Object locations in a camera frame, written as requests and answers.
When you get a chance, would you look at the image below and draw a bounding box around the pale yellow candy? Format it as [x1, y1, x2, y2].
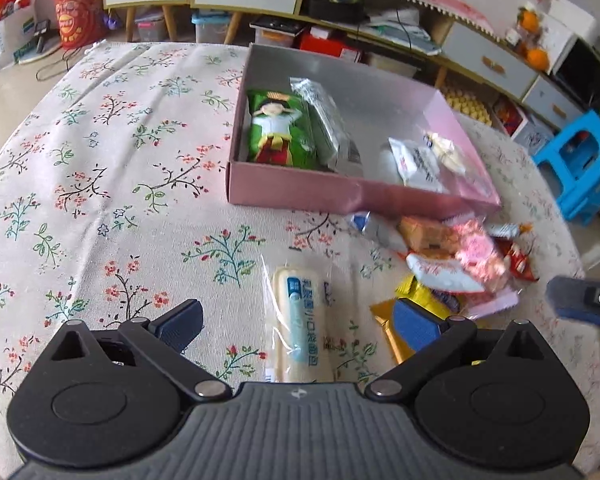
[424, 131, 467, 177]

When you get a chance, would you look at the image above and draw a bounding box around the clear storage bin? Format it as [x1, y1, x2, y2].
[135, 10, 168, 43]

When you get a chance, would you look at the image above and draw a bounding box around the green cartoon snack packet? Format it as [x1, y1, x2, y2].
[245, 89, 326, 167]

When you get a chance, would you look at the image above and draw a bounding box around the black box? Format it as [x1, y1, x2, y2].
[307, 0, 368, 23]

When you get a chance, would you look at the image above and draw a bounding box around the floral tablecloth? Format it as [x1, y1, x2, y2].
[0, 40, 600, 480]

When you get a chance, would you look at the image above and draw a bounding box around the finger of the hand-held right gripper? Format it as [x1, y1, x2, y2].
[546, 275, 600, 332]

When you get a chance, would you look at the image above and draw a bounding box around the low wooden media cabinet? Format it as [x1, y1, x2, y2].
[300, 0, 588, 131]

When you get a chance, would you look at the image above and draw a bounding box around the white printed storage box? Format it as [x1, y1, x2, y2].
[492, 97, 556, 153]

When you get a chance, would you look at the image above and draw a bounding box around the pink cardboard box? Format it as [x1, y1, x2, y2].
[226, 42, 503, 221]

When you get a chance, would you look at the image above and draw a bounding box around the blue white snack packet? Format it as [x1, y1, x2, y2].
[347, 211, 408, 252]

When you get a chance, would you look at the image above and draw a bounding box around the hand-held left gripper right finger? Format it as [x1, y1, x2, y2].
[370, 298, 553, 402]

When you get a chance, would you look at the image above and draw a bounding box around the pink shiny snack packet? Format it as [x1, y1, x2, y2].
[452, 217, 521, 321]

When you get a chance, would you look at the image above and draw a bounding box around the yellow snack packet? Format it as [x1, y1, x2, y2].
[396, 274, 463, 318]

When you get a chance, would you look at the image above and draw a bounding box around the red round bag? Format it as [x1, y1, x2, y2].
[51, 0, 108, 51]

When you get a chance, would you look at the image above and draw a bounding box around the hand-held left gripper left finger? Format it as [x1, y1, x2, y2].
[50, 298, 233, 403]

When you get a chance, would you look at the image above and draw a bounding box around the yellow egg tray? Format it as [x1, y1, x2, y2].
[440, 85, 493, 126]

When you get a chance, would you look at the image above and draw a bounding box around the stack of papers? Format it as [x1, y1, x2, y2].
[367, 7, 443, 56]

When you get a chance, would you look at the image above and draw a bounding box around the red cardboard box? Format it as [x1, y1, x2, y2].
[297, 27, 363, 63]

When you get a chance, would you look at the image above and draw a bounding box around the blue plastic stool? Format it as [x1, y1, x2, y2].
[532, 109, 600, 226]

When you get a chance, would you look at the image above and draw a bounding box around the blue lid storage bin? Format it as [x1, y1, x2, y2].
[192, 10, 231, 45]

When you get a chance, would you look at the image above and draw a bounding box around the orange cracker packet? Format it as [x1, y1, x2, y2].
[397, 216, 458, 253]

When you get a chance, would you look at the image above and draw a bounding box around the black microwave oven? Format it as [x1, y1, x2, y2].
[550, 37, 600, 111]

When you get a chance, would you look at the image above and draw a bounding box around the black phone stand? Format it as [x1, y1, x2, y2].
[32, 19, 52, 53]

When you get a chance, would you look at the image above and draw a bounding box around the white cardboard box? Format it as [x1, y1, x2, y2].
[545, 0, 600, 63]

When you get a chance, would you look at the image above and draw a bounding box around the orange fruit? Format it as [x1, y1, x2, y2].
[517, 7, 540, 33]
[525, 47, 551, 71]

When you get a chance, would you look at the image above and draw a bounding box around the clear bin with black lid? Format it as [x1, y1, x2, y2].
[250, 15, 306, 51]

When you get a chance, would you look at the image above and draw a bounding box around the small red snack packet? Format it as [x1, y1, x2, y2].
[495, 237, 540, 282]

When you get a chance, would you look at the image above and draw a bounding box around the white printed snack packet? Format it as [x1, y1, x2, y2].
[387, 136, 447, 193]

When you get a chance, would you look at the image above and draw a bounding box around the clear white snack packet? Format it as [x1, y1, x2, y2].
[289, 76, 365, 177]

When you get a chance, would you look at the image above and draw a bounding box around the cream bread roll packet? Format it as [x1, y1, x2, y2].
[260, 254, 343, 386]

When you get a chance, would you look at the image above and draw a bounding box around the gold snack packet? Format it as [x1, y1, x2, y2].
[370, 296, 431, 366]

